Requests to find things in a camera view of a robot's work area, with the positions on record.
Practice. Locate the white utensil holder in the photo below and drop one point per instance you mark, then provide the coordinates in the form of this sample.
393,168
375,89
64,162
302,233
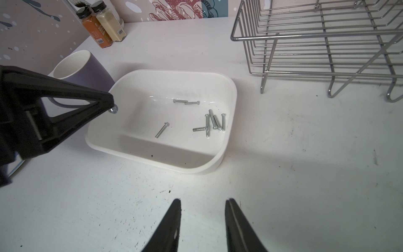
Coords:
73,8

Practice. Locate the white storage box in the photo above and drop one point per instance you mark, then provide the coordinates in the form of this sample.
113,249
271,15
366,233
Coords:
145,102

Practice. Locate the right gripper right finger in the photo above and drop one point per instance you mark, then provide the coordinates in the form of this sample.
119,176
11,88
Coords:
240,235

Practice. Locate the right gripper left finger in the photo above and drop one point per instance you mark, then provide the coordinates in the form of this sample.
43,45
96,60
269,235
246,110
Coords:
166,236

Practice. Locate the long screw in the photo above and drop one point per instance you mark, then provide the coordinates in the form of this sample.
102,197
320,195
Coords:
223,122

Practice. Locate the short screw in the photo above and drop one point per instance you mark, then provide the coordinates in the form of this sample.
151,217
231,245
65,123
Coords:
200,129
114,109

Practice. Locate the purple mug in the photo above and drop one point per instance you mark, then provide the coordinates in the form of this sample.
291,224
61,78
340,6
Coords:
82,68

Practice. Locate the orange spice bottle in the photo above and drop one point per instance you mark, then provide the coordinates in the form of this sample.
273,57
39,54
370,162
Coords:
93,27

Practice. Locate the lone screw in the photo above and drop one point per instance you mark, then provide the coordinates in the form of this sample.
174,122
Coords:
180,101

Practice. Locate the yellow spice bottle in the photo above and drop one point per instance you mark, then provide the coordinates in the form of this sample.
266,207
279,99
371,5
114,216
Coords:
108,20

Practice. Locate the metal dish rack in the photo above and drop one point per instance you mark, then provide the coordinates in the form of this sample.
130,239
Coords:
341,41

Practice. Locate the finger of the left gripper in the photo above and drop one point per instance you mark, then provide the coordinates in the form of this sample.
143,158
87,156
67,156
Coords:
39,112

